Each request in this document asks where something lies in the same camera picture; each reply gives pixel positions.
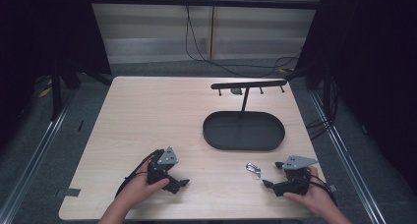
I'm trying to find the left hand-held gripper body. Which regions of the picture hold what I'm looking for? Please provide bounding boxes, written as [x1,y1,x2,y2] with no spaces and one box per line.
[147,146,182,196]

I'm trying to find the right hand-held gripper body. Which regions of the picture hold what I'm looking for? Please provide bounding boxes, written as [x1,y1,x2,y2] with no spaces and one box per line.
[272,154,320,197]

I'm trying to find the person's right hand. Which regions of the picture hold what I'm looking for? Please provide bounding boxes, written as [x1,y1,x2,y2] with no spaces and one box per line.
[282,165,333,216]

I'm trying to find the person's left hand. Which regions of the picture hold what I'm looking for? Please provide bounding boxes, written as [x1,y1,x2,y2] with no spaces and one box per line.
[119,159,171,210]

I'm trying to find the black hook stand with tray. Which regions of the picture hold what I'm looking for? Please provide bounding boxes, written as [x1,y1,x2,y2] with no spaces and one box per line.
[202,79,288,152]

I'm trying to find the black tape strip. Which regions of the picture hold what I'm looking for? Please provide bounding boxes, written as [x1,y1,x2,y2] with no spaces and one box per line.
[54,188,82,198]

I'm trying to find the black metal stand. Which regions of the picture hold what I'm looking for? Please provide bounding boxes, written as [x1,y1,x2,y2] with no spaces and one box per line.
[49,61,114,122]

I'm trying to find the black curtain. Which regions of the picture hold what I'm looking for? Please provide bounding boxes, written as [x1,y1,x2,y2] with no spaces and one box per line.
[0,0,113,149]
[295,0,417,194]

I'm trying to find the yellow tape piece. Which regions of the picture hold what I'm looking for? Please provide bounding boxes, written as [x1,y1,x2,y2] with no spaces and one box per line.
[37,80,53,99]

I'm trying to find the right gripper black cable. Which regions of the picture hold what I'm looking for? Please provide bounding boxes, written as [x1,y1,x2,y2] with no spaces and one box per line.
[306,174,338,206]

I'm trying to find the metal floor rail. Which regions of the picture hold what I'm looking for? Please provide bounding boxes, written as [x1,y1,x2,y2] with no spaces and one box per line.
[307,88,389,224]
[0,85,78,224]

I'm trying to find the black floor cables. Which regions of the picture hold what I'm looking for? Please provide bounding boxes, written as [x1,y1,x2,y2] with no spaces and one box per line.
[305,76,340,140]

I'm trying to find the black wall cable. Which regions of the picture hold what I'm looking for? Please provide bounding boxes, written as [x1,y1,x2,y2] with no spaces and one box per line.
[184,4,301,79]

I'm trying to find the black horizontal frame bar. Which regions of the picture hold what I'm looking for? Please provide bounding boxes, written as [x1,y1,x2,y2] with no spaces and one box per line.
[88,0,325,11]

